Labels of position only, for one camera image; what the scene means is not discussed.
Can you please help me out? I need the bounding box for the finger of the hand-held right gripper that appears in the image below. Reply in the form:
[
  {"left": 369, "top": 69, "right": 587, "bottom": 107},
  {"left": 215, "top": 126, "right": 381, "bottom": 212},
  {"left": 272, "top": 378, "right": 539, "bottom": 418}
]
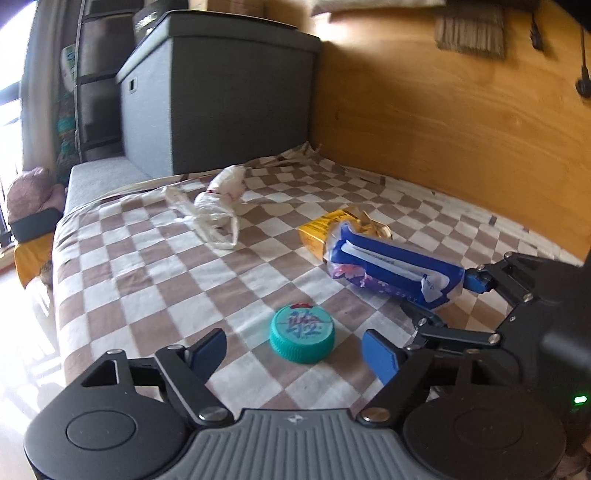
[
  {"left": 401, "top": 301, "right": 505, "bottom": 355},
  {"left": 464, "top": 251, "right": 548, "bottom": 306}
]

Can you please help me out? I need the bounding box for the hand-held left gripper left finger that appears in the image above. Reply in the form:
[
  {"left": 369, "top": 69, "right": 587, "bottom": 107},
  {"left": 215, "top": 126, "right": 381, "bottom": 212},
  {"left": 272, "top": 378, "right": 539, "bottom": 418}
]
[{"left": 79, "top": 329, "right": 234, "bottom": 425}]

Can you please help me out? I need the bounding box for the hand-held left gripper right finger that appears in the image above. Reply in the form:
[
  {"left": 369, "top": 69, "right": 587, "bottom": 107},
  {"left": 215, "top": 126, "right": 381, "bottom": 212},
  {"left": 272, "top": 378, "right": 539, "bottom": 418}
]
[{"left": 355, "top": 329, "right": 497, "bottom": 424}]

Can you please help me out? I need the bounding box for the teal plastic lid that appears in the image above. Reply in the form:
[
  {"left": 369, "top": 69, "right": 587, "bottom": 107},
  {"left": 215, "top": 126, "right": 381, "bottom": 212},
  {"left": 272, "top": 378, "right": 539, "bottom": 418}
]
[{"left": 269, "top": 303, "right": 336, "bottom": 365}]

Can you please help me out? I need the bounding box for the blue tissue packet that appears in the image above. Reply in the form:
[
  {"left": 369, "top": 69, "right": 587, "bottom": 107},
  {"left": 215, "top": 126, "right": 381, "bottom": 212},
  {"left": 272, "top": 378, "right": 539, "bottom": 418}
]
[{"left": 324, "top": 222, "right": 466, "bottom": 310}]

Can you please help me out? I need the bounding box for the brown white checkered blanket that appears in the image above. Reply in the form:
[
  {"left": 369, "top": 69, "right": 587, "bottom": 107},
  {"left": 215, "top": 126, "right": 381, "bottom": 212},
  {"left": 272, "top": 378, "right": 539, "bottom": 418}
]
[{"left": 51, "top": 142, "right": 585, "bottom": 416}]

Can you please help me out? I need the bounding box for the yellow carton box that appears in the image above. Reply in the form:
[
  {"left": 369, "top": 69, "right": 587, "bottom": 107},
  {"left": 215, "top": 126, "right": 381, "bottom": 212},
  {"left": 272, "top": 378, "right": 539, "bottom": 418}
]
[{"left": 298, "top": 209, "right": 393, "bottom": 261}]

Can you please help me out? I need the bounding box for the clear plastic bag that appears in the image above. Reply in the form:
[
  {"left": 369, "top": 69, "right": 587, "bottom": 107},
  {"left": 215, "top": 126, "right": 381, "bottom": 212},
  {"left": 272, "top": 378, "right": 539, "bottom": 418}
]
[{"left": 164, "top": 186, "right": 240, "bottom": 251}]

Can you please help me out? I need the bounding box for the wooden headboard panel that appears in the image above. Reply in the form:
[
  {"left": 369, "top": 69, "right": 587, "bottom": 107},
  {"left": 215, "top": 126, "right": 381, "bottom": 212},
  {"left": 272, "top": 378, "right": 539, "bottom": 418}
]
[{"left": 309, "top": 9, "right": 591, "bottom": 266}]

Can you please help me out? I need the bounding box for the yellow cloth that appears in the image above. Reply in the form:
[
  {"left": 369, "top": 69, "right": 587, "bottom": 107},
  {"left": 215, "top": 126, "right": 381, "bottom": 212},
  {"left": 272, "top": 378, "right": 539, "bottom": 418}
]
[{"left": 13, "top": 237, "right": 55, "bottom": 289}]

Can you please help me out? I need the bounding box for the dark grey pad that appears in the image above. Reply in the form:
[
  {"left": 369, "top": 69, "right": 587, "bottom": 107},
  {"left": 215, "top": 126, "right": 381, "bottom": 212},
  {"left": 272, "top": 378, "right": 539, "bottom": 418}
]
[{"left": 10, "top": 209, "right": 63, "bottom": 243}]

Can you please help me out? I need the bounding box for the pink plush toy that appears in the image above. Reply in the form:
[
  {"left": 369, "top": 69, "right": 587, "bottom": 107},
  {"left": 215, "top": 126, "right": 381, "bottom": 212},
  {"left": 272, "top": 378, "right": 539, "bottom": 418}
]
[{"left": 6, "top": 167, "right": 65, "bottom": 221}]

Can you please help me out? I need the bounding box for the fringed brown cloth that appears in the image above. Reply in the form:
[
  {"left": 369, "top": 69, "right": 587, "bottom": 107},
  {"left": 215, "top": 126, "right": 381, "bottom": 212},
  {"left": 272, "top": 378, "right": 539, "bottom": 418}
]
[{"left": 435, "top": 11, "right": 506, "bottom": 60}]

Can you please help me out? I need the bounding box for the grey storage box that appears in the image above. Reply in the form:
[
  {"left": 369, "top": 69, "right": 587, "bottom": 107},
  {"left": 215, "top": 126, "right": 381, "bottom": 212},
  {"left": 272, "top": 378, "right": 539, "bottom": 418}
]
[{"left": 115, "top": 10, "right": 322, "bottom": 178}]

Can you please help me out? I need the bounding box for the dark shelf rack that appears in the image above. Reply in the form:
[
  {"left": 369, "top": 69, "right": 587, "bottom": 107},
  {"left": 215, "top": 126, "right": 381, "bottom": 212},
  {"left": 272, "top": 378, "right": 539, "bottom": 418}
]
[{"left": 71, "top": 0, "right": 139, "bottom": 163}]

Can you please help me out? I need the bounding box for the brown curtain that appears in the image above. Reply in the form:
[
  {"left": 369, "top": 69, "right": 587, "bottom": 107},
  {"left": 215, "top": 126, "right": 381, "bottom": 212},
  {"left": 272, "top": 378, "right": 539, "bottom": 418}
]
[{"left": 21, "top": 0, "right": 81, "bottom": 174}]

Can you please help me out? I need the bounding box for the black cable with plug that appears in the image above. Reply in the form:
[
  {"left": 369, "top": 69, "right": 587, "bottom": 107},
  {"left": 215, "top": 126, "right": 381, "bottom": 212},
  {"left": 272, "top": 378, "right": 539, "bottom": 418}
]
[{"left": 529, "top": 9, "right": 591, "bottom": 99}]

